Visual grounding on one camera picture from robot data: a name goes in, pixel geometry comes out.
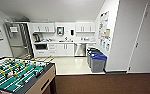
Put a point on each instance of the stainless steel dishwasher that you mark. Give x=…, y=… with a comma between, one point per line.
x=80, y=49

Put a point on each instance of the white sink base cabinet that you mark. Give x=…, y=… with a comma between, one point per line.
x=65, y=49

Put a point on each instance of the chrome faucet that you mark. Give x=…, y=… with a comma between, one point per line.
x=66, y=39

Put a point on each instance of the grey bin black lid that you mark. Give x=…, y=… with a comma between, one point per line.
x=90, y=50

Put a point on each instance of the white drawer unit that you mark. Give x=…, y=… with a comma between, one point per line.
x=91, y=45
x=52, y=49

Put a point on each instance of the grey bin green lid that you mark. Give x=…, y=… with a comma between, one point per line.
x=92, y=56

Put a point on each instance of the grey bin blue lid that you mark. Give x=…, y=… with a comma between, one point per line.
x=98, y=63

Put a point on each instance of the black built-in microwave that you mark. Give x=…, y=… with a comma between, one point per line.
x=41, y=46

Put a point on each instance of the wide white drawer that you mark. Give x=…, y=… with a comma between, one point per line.
x=41, y=53

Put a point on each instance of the tan cork notice board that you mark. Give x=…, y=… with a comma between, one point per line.
x=107, y=32

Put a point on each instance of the black coffee maker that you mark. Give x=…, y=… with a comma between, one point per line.
x=36, y=37

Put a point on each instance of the stainless steel refrigerator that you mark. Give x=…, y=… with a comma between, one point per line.
x=17, y=43

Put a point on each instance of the white paper sheet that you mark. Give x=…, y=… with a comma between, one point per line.
x=13, y=29

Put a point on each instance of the green foosball table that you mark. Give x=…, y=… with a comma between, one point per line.
x=17, y=77

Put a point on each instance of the white door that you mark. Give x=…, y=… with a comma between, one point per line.
x=146, y=40

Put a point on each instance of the small white wall notice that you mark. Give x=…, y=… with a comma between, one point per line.
x=108, y=47
x=101, y=43
x=104, y=45

